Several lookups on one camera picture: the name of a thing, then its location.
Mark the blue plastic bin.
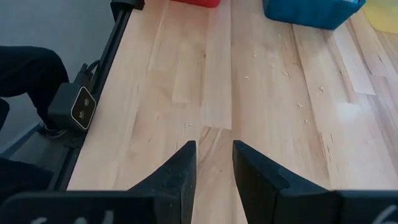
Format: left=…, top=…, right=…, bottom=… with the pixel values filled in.
left=262, top=0, right=367, bottom=31

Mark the black camera cable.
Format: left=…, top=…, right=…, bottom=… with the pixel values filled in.
left=79, top=59, right=101, bottom=83

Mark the black metal rig frame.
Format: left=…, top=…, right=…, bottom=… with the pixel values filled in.
left=46, top=0, right=146, bottom=192

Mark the person's shoe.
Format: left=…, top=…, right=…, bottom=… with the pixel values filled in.
left=37, top=124, right=68, bottom=139

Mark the yellow plastic bin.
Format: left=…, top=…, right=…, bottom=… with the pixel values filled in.
left=362, top=0, right=398, bottom=34

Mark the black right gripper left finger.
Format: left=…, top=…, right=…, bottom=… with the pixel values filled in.
left=0, top=139, right=198, bottom=224

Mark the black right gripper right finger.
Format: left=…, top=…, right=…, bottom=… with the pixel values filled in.
left=232, top=139, right=398, bottom=224

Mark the red plastic bin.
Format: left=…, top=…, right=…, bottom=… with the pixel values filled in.
left=170, top=0, right=221, bottom=9

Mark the black table-level camera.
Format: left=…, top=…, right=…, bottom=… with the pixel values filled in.
left=47, top=82, right=97, bottom=131

